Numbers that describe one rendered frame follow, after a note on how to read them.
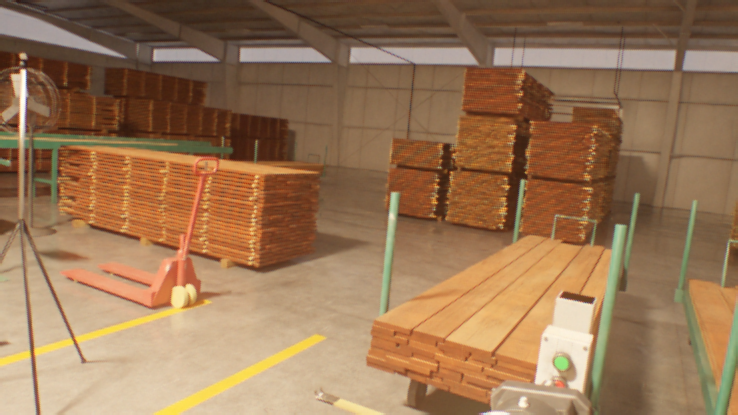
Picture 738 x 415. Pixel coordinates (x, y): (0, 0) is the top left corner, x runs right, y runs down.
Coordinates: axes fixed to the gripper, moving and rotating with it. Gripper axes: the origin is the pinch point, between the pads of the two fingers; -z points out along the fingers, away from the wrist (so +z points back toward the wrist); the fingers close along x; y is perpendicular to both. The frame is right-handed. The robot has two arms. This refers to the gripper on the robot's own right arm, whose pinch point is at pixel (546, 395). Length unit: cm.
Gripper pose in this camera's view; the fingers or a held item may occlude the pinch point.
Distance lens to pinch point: 77.4
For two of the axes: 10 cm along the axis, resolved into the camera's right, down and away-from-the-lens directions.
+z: -4.8, 0.7, -8.8
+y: -0.4, -10.0, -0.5
